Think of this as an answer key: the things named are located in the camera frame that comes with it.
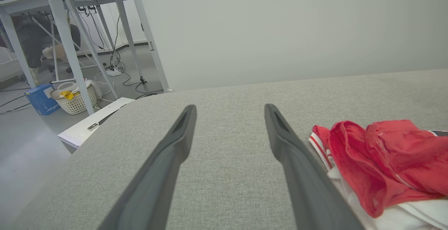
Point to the black tool with silver tip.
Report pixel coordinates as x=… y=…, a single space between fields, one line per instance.
x=101 y=120

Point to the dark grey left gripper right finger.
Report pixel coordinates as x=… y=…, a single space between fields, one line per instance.
x=308 y=181

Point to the blue cardboard box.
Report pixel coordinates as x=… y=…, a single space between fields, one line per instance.
x=40 y=98

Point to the white metal table frame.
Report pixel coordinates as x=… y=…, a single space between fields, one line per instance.
x=64 y=37

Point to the white perforated laundry basket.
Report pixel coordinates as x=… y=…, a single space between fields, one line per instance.
x=78 y=104

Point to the red and white jersey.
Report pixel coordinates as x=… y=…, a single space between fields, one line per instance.
x=392 y=160

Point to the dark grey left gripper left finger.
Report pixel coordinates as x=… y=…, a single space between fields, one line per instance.
x=154 y=181

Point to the white power strip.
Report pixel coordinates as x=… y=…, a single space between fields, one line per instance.
x=113 y=71

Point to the white flat board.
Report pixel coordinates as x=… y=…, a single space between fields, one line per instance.
x=87 y=125

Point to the yellow item in basket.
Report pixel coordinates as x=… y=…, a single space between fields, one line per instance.
x=67 y=94

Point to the seated person dark clothes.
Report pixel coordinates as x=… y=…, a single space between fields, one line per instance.
x=31 y=41

